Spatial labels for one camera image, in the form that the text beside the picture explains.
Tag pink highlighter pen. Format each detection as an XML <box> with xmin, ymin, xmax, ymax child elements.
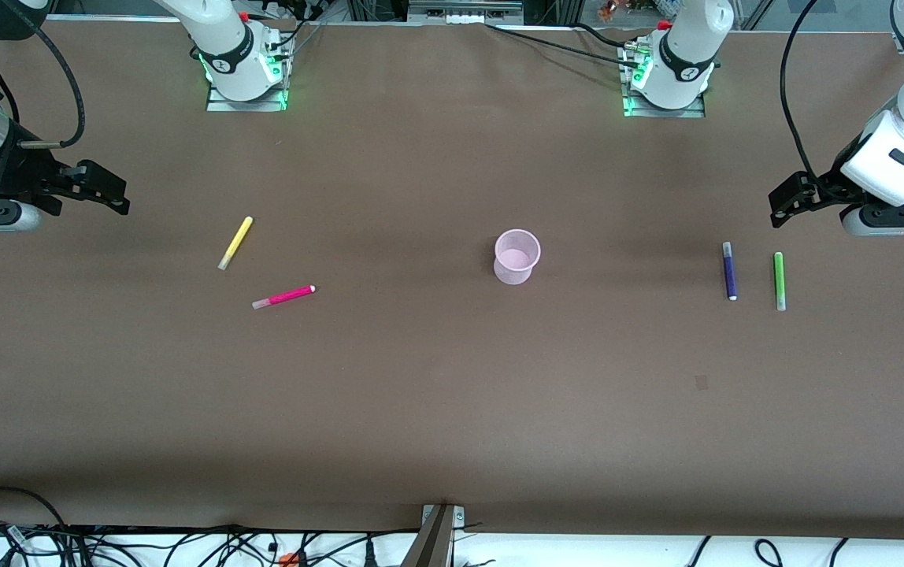
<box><xmin>252</xmin><ymin>284</ymin><xmax>317</xmax><ymax>310</ymax></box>

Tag yellow highlighter pen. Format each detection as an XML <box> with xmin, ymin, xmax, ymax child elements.
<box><xmin>217</xmin><ymin>216</ymin><xmax>254</xmax><ymax>272</ymax></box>

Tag thick black looping cable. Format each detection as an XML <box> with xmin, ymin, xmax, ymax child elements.
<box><xmin>0</xmin><ymin>486</ymin><xmax>71</xmax><ymax>544</ymax></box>

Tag black cable across table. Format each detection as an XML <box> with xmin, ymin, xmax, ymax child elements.
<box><xmin>486</xmin><ymin>22</ymin><xmax>642</xmax><ymax>68</ymax></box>

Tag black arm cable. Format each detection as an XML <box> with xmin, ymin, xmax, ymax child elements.
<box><xmin>780</xmin><ymin>0</ymin><xmax>843</xmax><ymax>190</ymax></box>
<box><xmin>0</xmin><ymin>22</ymin><xmax>85</xmax><ymax>150</ymax></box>

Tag grey power strip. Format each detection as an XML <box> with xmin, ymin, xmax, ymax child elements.
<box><xmin>407</xmin><ymin>0</ymin><xmax>525</xmax><ymax>25</ymax></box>

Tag purple highlighter pen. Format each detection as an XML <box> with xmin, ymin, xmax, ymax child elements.
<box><xmin>722</xmin><ymin>241</ymin><xmax>739</xmax><ymax>302</ymax></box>

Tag tangled black floor cables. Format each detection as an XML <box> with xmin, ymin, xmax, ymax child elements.
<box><xmin>0</xmin><ymin>520</ymin><xmax>421</xmax><ymax>567</ymax></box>

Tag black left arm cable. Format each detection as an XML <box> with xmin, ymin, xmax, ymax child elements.
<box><xmin>780</xmin><ymin>0</ymin><xmax>843</xmax><ymax>190</ymax></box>

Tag pink translucent pen holder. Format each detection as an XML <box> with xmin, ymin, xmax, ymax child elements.
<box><xmin>493</xmin><ymin>228</ymin><xmax>542</xmax><ymax>286</ymax></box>

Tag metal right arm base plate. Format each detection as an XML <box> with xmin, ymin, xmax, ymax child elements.
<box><xmin>206</xmin><ymin>31</ymin><xmax>295</xmax><ymax>113</ymax></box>

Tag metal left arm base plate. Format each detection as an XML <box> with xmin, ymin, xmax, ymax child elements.
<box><xmin>617</xmin><ymin>43</ymin><xmax>707</xmax><ymax>120</ymax></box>

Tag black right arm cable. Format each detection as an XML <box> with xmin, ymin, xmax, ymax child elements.
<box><xmin>0</xmin><ymin>22</ymin><xmax>85</xmax><ymax>150</ymax></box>

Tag metal table edge bracket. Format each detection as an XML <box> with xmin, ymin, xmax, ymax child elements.
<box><xmin>401</xmin><ymin>502</ymin><xmax>467</xmax><ymax>567</ymax></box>

